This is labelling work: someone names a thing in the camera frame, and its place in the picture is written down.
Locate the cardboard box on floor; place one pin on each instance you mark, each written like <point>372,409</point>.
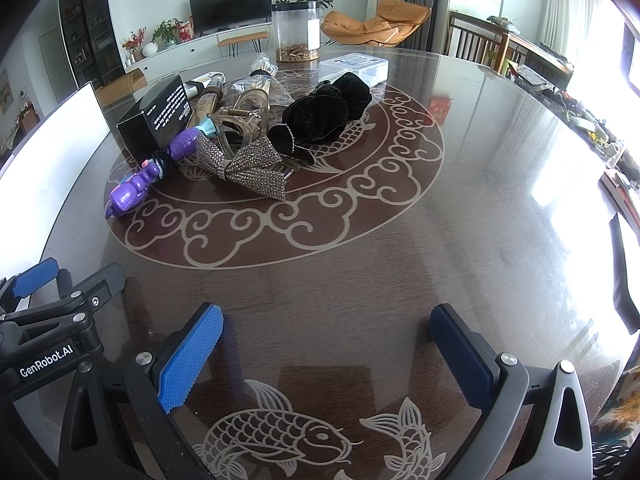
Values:
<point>121,87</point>

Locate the black television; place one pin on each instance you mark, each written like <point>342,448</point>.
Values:
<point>213,15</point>

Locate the black fuzzy hair accessory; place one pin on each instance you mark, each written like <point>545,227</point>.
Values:
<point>320,117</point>

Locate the clear jar with black lid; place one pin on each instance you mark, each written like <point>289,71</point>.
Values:
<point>296,27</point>

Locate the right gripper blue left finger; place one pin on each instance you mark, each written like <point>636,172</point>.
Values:
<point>184,355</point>

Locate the small wooden bench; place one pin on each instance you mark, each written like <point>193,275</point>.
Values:
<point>232,44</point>

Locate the white plastic swab box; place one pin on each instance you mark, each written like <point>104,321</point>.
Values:
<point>371,70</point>

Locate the rhinestone bow hair clip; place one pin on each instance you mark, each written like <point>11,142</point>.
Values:
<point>251,166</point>

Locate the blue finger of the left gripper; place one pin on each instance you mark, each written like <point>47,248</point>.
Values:
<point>27,282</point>

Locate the white tv cabinet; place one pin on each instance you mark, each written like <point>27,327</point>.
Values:
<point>194,53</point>

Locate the white storage box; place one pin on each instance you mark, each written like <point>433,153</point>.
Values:
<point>38,178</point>

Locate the white sunscreen tube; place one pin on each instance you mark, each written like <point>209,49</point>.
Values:
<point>196,86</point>

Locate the potted plant by vase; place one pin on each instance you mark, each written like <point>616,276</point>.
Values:
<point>173,31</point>

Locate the cotton swab bag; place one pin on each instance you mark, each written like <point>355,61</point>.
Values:
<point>263,76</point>

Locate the wooden dining chair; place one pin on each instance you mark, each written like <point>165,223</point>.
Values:
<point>475,40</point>

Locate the black rectangular box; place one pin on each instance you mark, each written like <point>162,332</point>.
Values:
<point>155,119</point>

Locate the clear amber hair claw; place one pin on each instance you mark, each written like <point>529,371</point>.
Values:
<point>243,122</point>

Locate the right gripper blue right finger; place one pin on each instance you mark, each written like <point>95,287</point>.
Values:
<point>468,355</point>

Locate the purple toy figure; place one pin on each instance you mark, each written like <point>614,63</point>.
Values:
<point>130,192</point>

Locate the orange lounge chair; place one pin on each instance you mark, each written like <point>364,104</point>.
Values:
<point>394,21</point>

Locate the black display cabinet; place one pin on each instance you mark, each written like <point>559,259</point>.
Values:
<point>89,41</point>

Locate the red flowers white vase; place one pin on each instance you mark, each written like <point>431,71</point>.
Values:
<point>137,47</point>

